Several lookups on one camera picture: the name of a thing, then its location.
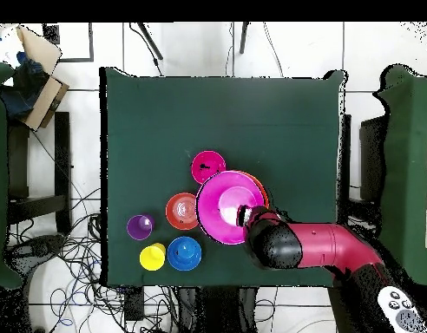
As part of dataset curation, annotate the large orange bowl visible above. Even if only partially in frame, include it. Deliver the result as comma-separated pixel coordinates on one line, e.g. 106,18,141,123
246,170,271,210

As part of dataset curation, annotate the large pink bowl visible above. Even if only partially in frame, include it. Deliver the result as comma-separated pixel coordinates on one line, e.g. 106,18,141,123
196,170,267,246

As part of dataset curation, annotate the small crimson bowl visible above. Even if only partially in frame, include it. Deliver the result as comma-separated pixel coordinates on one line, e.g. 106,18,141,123
190,149,227,186

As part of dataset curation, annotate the small red-orange bowl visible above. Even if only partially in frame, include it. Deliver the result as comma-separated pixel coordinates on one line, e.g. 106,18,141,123
164,192,201,232

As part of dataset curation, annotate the small dark blue bowl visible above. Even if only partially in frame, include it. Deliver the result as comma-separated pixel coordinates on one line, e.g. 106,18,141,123
166,236,203,272

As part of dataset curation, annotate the yellow cup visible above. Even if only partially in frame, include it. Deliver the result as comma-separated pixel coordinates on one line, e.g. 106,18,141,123
139,242,167,272

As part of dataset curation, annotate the dark green table cloth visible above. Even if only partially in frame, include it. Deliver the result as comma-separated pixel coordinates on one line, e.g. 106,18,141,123
99,66,348,289

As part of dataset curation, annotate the purple cup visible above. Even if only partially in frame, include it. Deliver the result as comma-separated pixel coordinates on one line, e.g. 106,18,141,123
126,213,155,241

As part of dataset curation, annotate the black power brick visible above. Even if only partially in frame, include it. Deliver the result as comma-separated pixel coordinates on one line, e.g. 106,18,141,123
124,286,145,322

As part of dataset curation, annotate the black tripod leg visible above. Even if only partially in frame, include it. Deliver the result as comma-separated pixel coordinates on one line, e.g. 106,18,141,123
239,22,250,55
136,22,164,61

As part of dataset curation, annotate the grey base with black knob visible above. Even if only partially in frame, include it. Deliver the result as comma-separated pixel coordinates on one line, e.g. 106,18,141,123
11,233,67,266

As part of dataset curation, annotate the cardboard box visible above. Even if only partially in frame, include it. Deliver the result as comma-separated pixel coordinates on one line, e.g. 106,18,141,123
0,24,70,133

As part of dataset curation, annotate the dark blue cloth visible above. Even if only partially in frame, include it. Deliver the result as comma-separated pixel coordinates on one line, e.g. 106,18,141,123
0,51,49,119

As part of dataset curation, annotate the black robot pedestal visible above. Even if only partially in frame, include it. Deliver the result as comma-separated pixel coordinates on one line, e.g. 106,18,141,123
176,286,259,333

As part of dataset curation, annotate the tangle of cables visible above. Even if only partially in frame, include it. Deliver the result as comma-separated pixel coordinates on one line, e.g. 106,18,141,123
8,186,180,333

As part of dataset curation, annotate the black rectangular frame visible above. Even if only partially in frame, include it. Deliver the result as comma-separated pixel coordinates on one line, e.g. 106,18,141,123
43,22,95,63

